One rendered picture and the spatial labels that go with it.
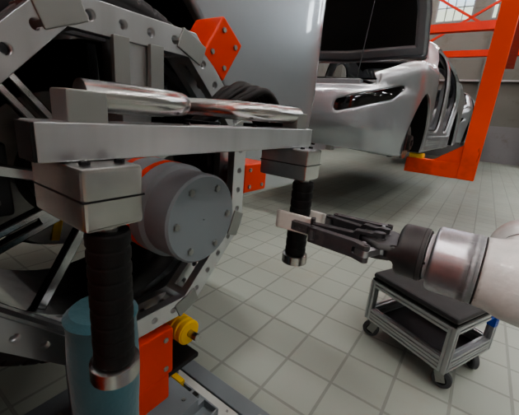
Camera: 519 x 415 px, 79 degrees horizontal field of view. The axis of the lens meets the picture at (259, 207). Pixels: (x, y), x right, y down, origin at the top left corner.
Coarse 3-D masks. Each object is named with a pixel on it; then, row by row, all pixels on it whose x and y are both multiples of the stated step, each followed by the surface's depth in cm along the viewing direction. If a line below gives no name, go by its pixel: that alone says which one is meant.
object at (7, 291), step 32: (96, 64) 52; (0, 96) 44; (32, 96) 46; (192, 160) 77; (32, 224) 51; (64, 256) 55; (160, 256) 75; (0, 288) 54; (32, 288) 61; (64, 288) 65
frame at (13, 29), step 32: (32, 0) 35; (64, 0) 37; (96, 0) 40; (0, 32) 33; (32, 32) 36; (64, 32) 42; (96, 32) 41; (128, 32) 44; (160, 32) 48; (192, 32) 53; (0, 64) 34; (192, 64) 54; (192, 96) 63; (224, 160) 73; (192, 288) 68; (0, 320) 40; (32, 320) 47; (160, 320) 62; (32, 352) 44; (64, 352) 48
